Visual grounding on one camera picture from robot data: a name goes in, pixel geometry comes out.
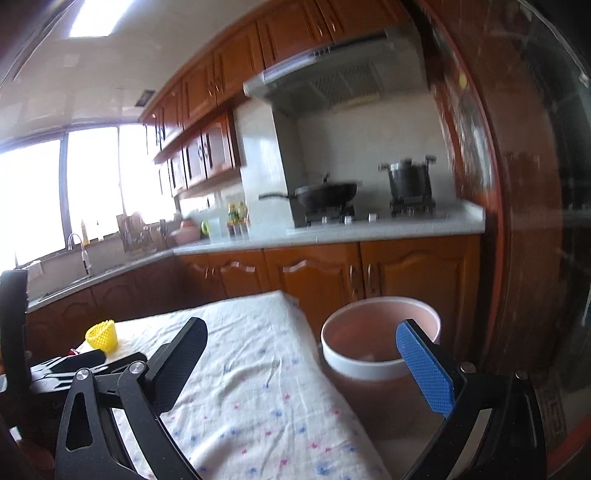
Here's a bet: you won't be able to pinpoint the pink white trash bin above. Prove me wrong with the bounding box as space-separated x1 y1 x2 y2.
321 296 442 440

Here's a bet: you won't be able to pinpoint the yellow foam fruit net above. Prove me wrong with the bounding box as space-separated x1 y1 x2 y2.
85 319 118 354

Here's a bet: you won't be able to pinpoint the white dotted tablecloth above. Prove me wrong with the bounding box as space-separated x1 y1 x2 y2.
73 290 394 480

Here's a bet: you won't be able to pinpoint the brown wooden lower cabinets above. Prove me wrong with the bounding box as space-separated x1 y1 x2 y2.
26 234 480 361

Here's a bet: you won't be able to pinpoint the brown wooden cabinets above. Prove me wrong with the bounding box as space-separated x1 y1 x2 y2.
139 1 411 197
26 234 480 361

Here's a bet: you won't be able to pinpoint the dish rack on counter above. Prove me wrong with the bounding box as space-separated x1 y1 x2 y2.
116 213 157 253

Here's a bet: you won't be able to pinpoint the pink basin on counter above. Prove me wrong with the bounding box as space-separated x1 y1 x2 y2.
170 219 201 246

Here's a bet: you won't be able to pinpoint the silver sink faucet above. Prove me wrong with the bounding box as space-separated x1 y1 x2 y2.
67 233 92 277

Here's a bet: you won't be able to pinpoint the condiment bottles on counter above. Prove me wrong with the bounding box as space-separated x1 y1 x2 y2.
226 201 249 238

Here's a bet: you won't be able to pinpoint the steel stock pot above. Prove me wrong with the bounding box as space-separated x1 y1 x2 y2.
378 155 437 200

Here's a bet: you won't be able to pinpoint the black gas stove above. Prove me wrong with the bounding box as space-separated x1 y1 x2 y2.
295 197 450 228

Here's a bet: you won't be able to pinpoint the brown wooden upper cabinets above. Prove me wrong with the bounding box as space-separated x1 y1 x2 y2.
139 1 411 197

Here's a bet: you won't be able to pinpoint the grey range hood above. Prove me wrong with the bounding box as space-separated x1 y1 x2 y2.
243 25 428 119

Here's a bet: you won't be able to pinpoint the black wok with handle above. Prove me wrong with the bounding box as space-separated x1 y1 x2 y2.
259 174 362 211

